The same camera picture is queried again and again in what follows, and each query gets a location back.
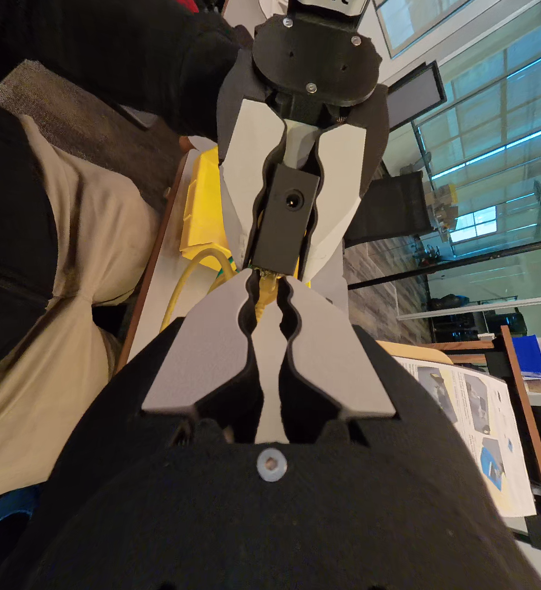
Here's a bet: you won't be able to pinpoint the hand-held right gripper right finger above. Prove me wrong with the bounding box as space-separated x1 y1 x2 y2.
276 276 397 444

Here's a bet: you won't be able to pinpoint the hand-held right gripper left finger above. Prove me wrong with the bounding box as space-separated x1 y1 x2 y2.
140 268 265 443

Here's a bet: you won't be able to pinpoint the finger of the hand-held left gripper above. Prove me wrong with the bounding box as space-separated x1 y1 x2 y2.
297 124 368 282
219 98 286 270

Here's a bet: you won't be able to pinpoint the yellow plastic bin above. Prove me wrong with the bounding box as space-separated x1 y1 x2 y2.
179 147 232 273

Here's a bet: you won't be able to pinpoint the black network switch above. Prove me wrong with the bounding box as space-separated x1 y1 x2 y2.
245 163 322 279

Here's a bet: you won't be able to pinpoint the yellow ethernet cable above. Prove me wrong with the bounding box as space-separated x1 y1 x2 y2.
254 271 280 323
159 248 239 333

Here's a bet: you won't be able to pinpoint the person's left forearm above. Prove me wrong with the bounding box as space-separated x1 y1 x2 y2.
0 0 255 141

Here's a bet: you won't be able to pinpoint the black office chair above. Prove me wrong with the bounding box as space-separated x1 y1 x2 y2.
344 170 433 249

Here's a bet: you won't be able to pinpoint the pale yellow board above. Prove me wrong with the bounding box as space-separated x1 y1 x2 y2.
375 340 455 367

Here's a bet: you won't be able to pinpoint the dark framed screen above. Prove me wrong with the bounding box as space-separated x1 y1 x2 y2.
387 61 448 133

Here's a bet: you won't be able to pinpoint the person's legs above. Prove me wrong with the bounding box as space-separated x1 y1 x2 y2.
0 115 161 504

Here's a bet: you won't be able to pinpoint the printed instruction sheet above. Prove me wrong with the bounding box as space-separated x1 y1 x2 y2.
392 355 537 519

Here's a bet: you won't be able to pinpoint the large glass window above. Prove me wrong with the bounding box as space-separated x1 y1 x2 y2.
376 0 541 259

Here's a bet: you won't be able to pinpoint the blue box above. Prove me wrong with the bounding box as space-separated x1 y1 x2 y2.
511 335 541 380

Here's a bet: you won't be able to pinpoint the wooden edged side table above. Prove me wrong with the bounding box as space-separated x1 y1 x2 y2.
429 325 541 554

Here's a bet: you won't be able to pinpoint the person's black jacket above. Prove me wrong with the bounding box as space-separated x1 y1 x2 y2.
0 88 60 380

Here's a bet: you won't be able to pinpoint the blue plastic bin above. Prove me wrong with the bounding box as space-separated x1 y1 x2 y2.
0 486 41 537

